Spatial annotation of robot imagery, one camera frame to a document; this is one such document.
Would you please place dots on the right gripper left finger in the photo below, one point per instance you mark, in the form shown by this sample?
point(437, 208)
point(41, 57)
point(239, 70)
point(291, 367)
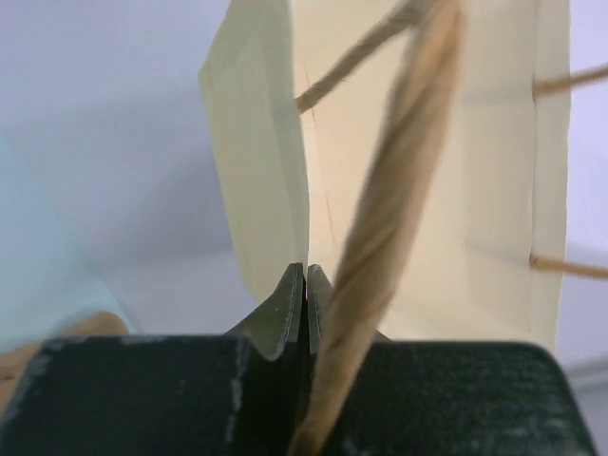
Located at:
point(265, 382)

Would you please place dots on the brown paper bag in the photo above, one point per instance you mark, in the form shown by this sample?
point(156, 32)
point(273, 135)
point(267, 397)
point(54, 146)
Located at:
point(418, 149)

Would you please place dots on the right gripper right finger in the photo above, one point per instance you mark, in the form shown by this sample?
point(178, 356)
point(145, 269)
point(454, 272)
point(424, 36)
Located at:
point(319, 292)

